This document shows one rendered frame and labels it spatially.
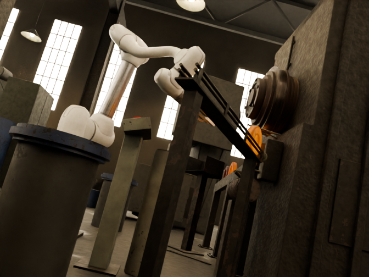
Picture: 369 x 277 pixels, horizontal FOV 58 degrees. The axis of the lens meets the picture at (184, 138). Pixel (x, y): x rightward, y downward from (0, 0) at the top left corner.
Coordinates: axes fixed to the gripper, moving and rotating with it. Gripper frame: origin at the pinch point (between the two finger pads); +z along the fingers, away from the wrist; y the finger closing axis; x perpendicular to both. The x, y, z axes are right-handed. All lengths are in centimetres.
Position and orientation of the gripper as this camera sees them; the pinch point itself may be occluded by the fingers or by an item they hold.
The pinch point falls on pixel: (209, 121)
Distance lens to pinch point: 190.9
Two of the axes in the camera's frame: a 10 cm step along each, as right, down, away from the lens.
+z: 6.8, 5.8, 4.6
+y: -5.8, 8.0, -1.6
